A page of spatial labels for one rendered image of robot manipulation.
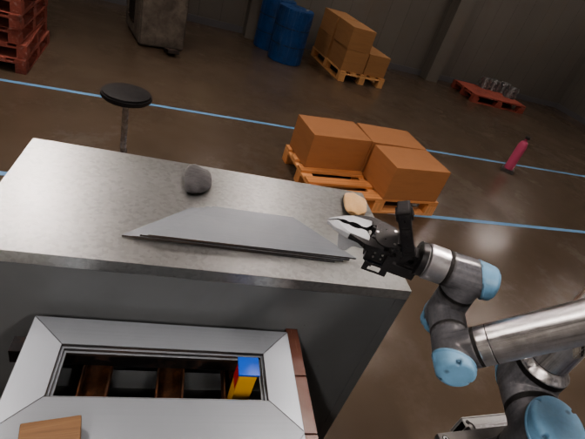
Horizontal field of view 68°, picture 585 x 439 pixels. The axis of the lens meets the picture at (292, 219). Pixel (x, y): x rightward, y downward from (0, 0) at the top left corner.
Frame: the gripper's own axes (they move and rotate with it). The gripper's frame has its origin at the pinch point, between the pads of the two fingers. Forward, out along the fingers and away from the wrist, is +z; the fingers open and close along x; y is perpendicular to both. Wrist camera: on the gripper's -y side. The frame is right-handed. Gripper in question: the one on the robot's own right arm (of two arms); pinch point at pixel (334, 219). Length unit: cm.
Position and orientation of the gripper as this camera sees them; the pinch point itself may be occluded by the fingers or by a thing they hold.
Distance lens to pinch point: 88.7
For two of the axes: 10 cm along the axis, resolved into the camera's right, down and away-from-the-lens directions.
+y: -2.4, 7.2, 6.5
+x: 2.3, -6.1, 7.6
